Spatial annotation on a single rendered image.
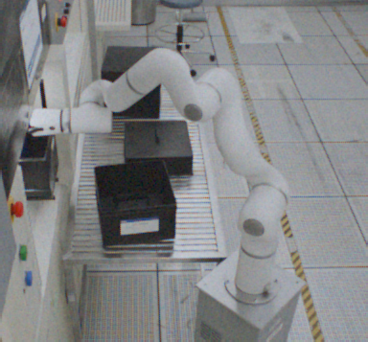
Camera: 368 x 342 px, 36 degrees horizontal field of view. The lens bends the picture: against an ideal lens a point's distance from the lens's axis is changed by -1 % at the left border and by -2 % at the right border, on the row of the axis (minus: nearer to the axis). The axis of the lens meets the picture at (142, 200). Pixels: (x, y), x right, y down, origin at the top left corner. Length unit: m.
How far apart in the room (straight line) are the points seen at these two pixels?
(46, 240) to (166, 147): 0.72
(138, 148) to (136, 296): 0.87
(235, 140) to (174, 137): 0.89
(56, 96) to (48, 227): 0.47
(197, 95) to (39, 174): 0.65
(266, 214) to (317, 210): 1.91
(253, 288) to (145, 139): 0.88
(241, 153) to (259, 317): 0.58
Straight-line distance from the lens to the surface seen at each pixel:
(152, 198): 2.29
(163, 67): 1.59
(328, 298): 3.06
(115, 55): 2.84
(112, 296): 2.94
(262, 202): 1.67
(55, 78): 1.97
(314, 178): 3.80
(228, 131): 1.61
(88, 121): 1.84
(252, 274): 1.89
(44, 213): 2.11
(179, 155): 2.37
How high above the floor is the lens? 2.24
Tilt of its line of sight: 40 degrees down
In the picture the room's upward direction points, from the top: 1 degrees counter-clockwise
